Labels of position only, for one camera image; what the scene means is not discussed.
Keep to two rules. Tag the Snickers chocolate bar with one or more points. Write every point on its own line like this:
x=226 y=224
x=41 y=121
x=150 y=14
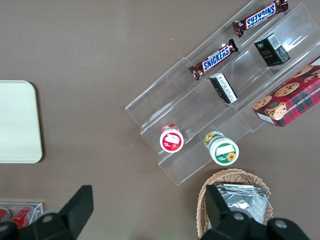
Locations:
x=215 y=60
x=260 y=17

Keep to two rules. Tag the stack of foil trays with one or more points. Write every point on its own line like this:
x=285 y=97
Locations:
x=245 y=202

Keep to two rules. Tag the green lid yogurt cup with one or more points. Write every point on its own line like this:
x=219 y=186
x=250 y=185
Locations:
x=223 y=151

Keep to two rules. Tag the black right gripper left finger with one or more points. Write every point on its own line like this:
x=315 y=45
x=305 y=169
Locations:
x=80 y=207

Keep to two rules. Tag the light wicker basket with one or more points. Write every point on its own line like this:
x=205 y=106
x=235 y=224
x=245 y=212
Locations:
x=205 y=200

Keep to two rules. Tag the red tartan cookie box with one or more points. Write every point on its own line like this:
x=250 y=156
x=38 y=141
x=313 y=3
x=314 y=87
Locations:
x=290 y=97

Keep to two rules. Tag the red lid yogurt cup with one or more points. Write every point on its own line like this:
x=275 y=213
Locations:
x=171 y=141

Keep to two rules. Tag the small black carton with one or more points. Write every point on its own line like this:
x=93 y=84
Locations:
x=272 y=51
x=225 y=88

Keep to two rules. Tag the beige plastic tray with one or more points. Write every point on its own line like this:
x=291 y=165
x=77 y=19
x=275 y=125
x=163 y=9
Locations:
x=17 y=122

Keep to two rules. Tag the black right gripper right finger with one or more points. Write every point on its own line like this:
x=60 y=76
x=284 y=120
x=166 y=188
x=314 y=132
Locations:
x=216 y=207

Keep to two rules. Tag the clear acrylic bottle rack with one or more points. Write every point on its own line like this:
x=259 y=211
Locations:
x=37 y=208

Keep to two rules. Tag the clear acrylic stepped stand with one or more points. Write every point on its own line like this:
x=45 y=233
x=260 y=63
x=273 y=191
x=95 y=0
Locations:
x=180 y=100

